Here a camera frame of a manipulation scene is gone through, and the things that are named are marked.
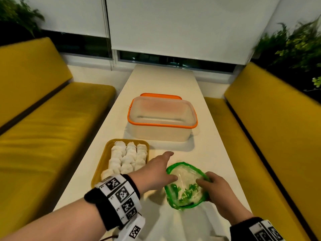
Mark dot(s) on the person's right hand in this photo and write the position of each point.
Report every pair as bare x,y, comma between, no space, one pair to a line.
220,193

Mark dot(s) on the person's left hand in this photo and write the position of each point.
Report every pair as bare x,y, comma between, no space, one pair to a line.
153,175

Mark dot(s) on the group of white tea bags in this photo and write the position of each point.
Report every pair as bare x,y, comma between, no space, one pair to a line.
128,158

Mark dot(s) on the clear plastic bag green zip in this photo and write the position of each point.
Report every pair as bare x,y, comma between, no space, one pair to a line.
185,205

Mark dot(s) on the translucent yellow tray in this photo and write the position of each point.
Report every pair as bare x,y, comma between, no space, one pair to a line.
102,163

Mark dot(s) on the person's left forearm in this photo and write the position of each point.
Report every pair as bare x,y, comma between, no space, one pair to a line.
55,220

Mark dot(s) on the yellow bench seat cushion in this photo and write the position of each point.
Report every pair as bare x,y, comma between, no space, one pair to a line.
233,158
45,143

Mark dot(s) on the clear container orange rim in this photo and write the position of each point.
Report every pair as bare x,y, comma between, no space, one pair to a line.
160,134

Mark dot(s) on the black left wrist marker band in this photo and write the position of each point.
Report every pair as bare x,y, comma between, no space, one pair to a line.
115,198

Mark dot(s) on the black wrist marker band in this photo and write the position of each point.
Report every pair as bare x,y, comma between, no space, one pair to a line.
255,229
115,198

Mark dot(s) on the black right wrist marker band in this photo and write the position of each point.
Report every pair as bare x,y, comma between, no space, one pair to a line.
255,229

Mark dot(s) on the orange container lid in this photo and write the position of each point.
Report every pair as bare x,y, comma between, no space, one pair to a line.
160,95

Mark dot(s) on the dark window pane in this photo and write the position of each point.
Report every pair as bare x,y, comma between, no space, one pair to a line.
175,61
77,43

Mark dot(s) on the white roller blind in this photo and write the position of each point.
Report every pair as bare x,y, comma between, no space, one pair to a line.
67,15
296,12
193,27

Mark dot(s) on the green artificial plants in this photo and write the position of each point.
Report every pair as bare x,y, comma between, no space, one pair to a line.
17,15
296,50

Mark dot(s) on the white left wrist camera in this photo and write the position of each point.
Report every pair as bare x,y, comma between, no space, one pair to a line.
133,228

